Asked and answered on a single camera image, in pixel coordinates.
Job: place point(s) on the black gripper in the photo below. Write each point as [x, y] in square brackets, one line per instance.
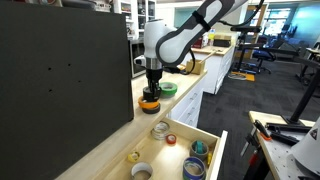
[154, 76]

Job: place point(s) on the black electrical tape roll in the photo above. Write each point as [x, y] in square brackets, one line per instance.
[146, 95]

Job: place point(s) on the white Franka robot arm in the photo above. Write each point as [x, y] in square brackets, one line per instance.
[173, 43]

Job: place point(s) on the green tape roll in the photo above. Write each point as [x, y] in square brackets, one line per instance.
[168, 87]

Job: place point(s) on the orange tape roll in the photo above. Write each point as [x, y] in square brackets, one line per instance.
[146, 105]

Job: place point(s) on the flat black tape roll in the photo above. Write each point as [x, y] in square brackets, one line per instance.
[151, 111]

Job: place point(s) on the clear tape roll stack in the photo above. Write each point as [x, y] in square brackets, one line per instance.
[160, 130]

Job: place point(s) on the small red tape roll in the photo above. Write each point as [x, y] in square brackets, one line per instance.
[171, 139]

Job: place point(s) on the wooden drawer white front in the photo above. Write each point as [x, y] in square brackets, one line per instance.
[166, 160]

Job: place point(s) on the teal and grey tape roll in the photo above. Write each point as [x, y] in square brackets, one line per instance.
[199, 148]

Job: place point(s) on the white tape roll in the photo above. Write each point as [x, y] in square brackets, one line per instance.
[141, 167]

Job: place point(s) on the thin yellow tape roll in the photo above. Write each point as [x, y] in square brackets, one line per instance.
[209, 159]

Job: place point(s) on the blue tape roll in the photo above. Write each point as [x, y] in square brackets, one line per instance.
[193, 170]

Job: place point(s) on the black microwave oven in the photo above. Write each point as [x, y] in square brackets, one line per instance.
[136, 71]

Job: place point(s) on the small wooden box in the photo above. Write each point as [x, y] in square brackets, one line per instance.
[195, 67]

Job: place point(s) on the wooden stick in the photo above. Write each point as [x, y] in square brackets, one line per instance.
[209, 56]

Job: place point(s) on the white cabinet wooden top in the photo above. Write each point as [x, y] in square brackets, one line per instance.
[216, 70]

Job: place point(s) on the red white box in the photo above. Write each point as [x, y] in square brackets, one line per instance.
[203, 42]

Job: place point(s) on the white glass door shelf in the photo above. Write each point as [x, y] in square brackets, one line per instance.
[136, 16]

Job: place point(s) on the small bottle yellow label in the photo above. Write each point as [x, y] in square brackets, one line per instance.
[211, 37]

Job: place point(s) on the black box on counter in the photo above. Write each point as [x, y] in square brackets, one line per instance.
[222, 41]

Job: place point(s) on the yellow floor mat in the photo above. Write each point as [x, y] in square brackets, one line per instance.
[243, 76]

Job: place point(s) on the black metal tool chest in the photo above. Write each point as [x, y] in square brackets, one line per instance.
[60, 90]

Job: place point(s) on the blue office chair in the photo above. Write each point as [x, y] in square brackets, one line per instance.
[263, 55]

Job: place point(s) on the black orange bar clamp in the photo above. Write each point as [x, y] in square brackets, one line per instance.
[261, 128]

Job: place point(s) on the black bench edge clamp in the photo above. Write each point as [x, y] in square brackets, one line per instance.
[251, 150]

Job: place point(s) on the black office desk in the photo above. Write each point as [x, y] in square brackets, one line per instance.
[286, 51]

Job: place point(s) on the black clamp bar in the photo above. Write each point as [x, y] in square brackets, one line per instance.
[283, 138]

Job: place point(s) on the perforated robot workbench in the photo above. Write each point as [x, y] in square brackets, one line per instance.
[280, 156]

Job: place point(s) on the black stand pole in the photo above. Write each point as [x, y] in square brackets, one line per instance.
[301, 100]

